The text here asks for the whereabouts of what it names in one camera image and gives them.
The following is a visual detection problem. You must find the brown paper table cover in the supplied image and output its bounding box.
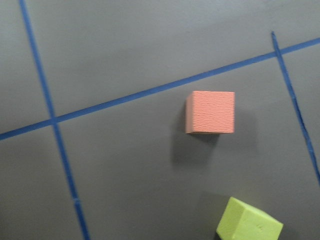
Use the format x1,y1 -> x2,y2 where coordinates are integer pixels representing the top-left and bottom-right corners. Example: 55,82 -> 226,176
0,0 -> 320,240

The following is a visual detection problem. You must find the yellow foam block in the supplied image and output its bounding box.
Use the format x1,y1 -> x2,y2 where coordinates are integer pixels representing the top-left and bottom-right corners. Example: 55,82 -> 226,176
216,197 -> 284,240

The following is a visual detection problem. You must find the orange foam block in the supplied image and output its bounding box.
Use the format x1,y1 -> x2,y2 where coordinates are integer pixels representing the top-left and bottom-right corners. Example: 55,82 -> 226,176
185,90 -> 235,134

